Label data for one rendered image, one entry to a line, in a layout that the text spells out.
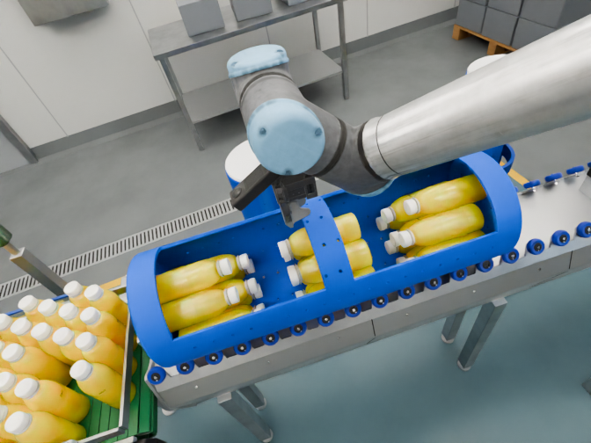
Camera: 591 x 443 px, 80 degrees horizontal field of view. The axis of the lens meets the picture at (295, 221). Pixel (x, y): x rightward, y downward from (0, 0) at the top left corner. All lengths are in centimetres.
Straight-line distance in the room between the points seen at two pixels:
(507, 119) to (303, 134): 21
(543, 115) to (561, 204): 95
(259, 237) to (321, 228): 27
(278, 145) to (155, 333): 52
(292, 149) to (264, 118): 5
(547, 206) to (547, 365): 97
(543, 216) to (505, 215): 39
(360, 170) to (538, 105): 21
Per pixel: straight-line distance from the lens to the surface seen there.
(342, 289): 78
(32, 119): 438
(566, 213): 132
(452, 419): 188
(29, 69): 417
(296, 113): 42
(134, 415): 109
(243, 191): 67
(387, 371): 191
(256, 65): 53
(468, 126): 41
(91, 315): 104
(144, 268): 84
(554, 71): 39
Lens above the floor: 180
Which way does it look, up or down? 47 degrees down
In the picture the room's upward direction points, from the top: 14 degrees counter-clockwise
